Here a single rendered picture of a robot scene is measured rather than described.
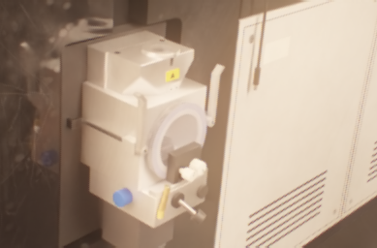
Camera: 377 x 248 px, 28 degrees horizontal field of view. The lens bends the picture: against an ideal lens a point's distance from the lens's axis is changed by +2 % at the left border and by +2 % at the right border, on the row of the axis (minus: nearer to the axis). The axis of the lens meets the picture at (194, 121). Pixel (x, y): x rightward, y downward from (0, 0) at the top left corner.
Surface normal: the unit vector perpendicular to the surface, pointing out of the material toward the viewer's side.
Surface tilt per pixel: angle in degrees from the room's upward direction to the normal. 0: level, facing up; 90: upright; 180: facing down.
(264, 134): 90
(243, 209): 90
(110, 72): 90
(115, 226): 90
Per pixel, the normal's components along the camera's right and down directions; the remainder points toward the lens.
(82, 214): 0.76, 0.33
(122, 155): -0.65, 0.26
